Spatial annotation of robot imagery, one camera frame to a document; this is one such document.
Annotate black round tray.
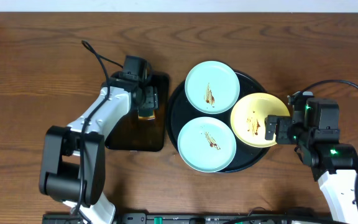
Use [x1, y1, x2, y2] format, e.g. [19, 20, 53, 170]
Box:
[165, 70, 270, 173]

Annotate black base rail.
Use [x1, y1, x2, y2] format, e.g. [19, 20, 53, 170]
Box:
[41, 211, 332, 224]

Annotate mint green plate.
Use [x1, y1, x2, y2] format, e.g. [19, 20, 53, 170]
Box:
[177, 117, 237, 173]
[185, 61, 240, 114]

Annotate yellow plate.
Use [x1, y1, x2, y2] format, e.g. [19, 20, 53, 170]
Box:
[231, 93, 290, 148]

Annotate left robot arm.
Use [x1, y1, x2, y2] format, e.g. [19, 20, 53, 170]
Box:
[39, 80, 158, 223]

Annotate orange green sponge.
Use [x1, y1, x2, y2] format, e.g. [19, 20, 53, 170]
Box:
[138, 114, 155, 120]

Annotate black rectangular tray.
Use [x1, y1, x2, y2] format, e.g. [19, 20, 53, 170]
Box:
[105, 72, 170, 152]

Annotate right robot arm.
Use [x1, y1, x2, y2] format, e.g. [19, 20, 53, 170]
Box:
[265, 113, 358, 223]

